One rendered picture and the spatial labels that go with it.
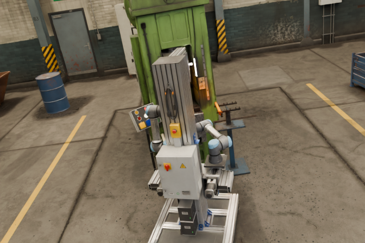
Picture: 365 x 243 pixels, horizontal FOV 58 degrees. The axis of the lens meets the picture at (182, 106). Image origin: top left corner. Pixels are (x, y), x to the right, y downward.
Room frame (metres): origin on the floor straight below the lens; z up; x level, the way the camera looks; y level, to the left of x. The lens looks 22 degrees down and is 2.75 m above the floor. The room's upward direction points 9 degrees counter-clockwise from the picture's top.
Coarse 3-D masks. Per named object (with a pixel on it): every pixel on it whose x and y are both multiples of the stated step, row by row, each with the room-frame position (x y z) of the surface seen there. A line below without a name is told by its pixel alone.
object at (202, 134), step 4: (192, 100) 4.60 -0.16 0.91; (196, 104) 4.43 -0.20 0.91; (196, 116) 4.08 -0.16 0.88; (200, 116) 4.09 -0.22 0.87; (200, 132) 4.08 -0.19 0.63; (204, 132) 4.09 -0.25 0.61; (200, 136) 4.08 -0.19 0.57; (204, 136) 4.09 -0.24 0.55; (200, 140) 4.08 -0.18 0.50; (204, 140) 4.09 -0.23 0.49
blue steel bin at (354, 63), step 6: (354, 54) 6.25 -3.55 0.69; (360, 54) 6.27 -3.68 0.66; (354, 60) 6.24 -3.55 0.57; (360, 60) 6.06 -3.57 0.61; (354, 66) 6.22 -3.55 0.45; (360, 66) 6.05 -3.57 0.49; (354, 72) 6.23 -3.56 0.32; (360, 72) 6.01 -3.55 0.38; (354, 78) 6.22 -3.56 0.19; (360, 78) 6.01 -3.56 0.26; (360, 84) 5.99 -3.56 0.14
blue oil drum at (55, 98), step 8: (56, 72) 7.99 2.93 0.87; (40, 80) 7.50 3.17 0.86; (48, 80) 7.50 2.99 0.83; (56, 80) 7.60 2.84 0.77; (40, 88) 7.55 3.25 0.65; (48, 88) 7.49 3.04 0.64; (56, 88) 7.55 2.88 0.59; (64, 88) 7.79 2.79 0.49; (48, 96) 7.48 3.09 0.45; (56, 96) 7.52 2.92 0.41; (64, 96) 7.68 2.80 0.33; (48, 104) 7.50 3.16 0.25; (56, 104) 7.50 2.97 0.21; (64, 104) 7.61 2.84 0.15; (48, 112) 7.54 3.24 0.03; (56, 112) 7.48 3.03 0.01
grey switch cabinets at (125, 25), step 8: (120, 8) 9.45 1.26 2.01; (120, 16) 9.46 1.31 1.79; (120, 24) 9.46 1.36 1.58; (128, 24) 9.44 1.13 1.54; (120, 32) 9.47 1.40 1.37; (128, 32) 9.45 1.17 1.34; (136, 32) 9.43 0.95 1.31; (128, 40) 9.45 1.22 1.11; (128, 48) 9.46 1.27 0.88; (128, 56) 9.46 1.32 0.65; (128, 64) 9.46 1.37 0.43
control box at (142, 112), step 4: (148, 104) 4.00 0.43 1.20; (152, 104) 4.02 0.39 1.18; (140, 108) 3.92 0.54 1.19; (132, 112) 3.85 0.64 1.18; (140, 112) 3.89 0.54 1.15; (144, 112) 3.91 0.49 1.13; (132, 116) 3.83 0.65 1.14; (136, 116) 3.84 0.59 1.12; (140, 116) 3.86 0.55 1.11; (132, 120) 3.86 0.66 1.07; (136, 120) 3.81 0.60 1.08; (140, 120) 3.83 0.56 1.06; (144, 120) 3.85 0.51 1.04; (160, 120) 3.92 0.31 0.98; (136, 124) 3.78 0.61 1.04; (136, 128) 3.79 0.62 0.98; (140, 128) 3.76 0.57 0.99; (144, 128) 3.78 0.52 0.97
